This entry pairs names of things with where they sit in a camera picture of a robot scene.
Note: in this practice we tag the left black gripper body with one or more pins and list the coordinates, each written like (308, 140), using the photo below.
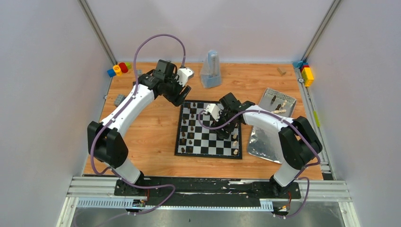
(175, 92)

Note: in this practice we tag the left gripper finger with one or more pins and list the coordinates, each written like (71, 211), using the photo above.
(179, 100)
(184, 93)

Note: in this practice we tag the black white chessboard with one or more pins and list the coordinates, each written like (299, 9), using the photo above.
(201, 142)

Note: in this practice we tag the clear plastic container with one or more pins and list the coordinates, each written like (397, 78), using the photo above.
(265, 102)

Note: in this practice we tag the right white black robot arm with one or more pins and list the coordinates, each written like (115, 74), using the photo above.
(294, 138)

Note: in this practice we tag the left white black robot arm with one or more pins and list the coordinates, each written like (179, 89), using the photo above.
(105, 138)

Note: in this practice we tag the silver metal tray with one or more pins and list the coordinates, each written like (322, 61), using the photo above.
(265, 144)

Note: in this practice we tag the blue grey lego brick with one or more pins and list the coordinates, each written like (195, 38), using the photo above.
(119, 99)

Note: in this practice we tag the colourful toy blocks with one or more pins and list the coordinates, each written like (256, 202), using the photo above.
(119, 69)

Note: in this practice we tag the white fallen piece in container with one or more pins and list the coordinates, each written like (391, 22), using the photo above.
(279, 111)

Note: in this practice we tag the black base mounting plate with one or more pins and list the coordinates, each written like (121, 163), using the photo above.
(206, 192)

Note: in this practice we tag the small wooden block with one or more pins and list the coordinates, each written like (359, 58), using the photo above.
(281, 71)

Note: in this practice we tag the stacked lego bricks right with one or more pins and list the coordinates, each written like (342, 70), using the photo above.
(305, 71)

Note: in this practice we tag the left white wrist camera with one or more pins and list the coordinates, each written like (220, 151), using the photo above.
(183, 75)

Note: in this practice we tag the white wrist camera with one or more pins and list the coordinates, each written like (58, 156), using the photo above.
(214, 111)
(183, 75)

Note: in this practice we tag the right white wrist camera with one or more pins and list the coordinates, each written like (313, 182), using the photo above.
(214, 111)

